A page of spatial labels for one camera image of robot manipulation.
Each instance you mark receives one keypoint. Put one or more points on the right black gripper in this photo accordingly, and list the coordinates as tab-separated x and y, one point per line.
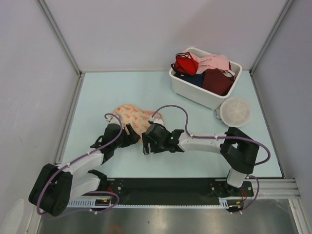
146	140

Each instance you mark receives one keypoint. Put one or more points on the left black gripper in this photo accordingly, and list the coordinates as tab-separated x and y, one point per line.
133	138

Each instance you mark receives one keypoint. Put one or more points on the peach floral mesh laundry bag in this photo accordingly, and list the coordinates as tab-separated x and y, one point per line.
136	117

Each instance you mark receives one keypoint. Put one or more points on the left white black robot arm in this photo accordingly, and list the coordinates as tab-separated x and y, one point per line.
57	185

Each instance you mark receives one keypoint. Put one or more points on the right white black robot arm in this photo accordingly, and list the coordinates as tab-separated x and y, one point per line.
237	149

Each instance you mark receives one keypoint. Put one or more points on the round white mesh laundry bag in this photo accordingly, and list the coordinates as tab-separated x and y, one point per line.
235	112

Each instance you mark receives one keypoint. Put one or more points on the pink bra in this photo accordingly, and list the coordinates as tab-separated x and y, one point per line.
212	61

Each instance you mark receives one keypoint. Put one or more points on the navy blue garment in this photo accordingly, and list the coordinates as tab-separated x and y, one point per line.
196	80

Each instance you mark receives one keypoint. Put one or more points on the maroon garment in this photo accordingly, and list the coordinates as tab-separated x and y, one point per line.
217	82

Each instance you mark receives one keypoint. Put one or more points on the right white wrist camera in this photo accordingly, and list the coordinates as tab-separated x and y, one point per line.
153	120

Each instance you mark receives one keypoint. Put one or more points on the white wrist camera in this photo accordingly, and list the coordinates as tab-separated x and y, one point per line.
113	120
153	120

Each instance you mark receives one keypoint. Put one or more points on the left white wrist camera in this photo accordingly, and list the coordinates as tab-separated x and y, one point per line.
113	120

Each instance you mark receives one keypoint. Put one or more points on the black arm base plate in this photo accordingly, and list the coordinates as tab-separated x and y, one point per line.
173	191

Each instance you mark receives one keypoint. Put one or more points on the left vertical aluminium post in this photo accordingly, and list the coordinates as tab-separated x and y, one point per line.
58	34

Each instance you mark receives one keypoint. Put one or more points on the vertical aluminium post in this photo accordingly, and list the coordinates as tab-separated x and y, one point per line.
276	26
58	34

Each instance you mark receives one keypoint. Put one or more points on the aluminium frame rail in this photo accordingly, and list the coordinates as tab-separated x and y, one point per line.
275	208

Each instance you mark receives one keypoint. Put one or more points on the right vertical aluminium post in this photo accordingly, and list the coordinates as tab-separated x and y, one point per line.
276	26

